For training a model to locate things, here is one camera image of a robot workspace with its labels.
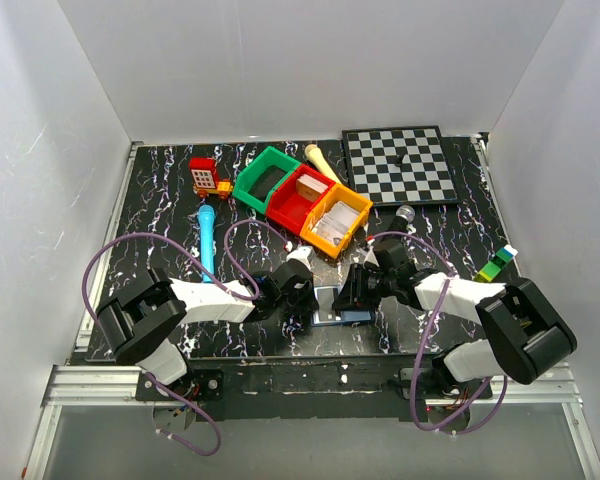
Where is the navy blue card holder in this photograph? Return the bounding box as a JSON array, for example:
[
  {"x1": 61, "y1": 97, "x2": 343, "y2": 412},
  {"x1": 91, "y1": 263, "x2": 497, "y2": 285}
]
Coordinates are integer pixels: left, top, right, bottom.
[{"x1": 311, "y1": 309, "x2": 375, "y2": 327}]

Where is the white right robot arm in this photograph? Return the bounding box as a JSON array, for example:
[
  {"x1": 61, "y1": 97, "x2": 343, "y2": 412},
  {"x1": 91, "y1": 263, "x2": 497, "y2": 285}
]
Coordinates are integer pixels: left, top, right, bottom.
[{"x1": 332, "y1": 231, "x2": 577, "y2": 392}]

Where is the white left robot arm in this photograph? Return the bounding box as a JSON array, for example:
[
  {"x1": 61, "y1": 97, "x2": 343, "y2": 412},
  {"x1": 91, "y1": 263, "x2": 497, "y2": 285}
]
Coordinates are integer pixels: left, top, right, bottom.
[{"x1": 95, "y1": 259, "x2": 319, "y2": 386}]

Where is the white cards stack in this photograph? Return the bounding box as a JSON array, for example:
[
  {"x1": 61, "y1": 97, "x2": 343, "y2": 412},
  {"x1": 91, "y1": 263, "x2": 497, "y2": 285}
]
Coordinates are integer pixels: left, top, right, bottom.
[{"x1": 312, "y1": 201, "x2": 359, "y2": 246}]

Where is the black silver microphone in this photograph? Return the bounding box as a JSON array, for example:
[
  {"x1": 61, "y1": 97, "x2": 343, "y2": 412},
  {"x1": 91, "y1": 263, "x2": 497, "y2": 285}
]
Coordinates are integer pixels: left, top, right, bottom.
[{"x1": 384, "y1": 205, "x2": 416, "y2": 239}]

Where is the red plastic bin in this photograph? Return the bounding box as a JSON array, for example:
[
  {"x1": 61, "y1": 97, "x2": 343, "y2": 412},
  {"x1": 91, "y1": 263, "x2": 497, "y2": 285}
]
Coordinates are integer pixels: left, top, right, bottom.
[{"x1": 265, "y1": 165, "x2": 335, "y2": 235}]

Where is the yellow plastic bin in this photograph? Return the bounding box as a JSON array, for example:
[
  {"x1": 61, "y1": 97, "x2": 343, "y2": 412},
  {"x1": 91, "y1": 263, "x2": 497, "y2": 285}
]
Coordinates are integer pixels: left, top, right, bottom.
[{"x1": 300, "y1": 184, "x2": 373, "y2": 259}]

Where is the black white chessboard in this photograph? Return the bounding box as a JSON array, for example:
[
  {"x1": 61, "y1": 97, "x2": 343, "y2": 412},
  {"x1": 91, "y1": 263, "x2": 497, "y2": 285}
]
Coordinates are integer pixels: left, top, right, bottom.
[{"x1": 342, "y1": 125, "x2": 459, "y2": 207}]

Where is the green lego brick stack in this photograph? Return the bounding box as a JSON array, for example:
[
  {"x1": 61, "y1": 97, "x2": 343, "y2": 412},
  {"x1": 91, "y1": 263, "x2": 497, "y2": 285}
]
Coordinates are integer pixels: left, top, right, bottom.
[{"x1": 474, "y1": 244, "x2": 518, "y2": 283}]

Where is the blue toy microphone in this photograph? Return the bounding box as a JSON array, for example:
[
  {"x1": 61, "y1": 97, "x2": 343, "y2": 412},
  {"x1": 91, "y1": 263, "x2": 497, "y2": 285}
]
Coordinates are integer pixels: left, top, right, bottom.
[{"x1": 197, "y1": 205, "x2": 215, "y2": 273}]

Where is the green plastic bin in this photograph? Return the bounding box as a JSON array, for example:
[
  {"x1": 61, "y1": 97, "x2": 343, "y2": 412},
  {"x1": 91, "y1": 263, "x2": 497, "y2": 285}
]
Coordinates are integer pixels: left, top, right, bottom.
[{"x1": 233, "y1": 146, "x2": 300, "y2": 214}]

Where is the cream toy microphone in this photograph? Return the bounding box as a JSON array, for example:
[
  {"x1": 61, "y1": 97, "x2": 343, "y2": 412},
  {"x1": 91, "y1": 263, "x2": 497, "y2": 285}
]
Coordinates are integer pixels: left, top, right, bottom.
[{"x1": 304, "y1": 144, "x2": 341, "y2": 184}]

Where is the red yellow toy train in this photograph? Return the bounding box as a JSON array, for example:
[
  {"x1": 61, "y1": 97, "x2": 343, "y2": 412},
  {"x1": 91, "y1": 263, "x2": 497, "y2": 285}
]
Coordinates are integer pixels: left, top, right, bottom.
[{"x1": 189, "y1": 157, "x2": 233, "y2": 200}]

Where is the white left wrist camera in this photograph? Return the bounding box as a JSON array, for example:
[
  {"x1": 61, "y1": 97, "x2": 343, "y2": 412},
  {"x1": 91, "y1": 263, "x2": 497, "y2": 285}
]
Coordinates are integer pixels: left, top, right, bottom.
[{"x1": 286, "y1": 245, "x2": 315, "y2": 269}]

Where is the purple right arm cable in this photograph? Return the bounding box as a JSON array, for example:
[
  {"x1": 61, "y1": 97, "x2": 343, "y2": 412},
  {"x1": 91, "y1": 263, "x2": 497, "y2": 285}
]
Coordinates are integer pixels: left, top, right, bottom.
[{"x1": 367, "y1": 230, "x2": 508, "y2": 435}]

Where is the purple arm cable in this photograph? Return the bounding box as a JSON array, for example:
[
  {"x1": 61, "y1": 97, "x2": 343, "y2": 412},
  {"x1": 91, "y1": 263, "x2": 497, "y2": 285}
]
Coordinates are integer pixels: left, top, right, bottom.
[
  {"x1": 367, "y1": 230, "x2": 508, "y2": 435},
  {"x1": 81, "y1": 218, "x2": 295, "y2": 457}
]

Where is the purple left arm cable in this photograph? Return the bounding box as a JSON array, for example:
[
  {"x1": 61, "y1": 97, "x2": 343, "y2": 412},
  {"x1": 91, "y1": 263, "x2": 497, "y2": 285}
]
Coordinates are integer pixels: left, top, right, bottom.
[{"x1": 81, "y1": 218, "x2": 295, "y2": 457}]

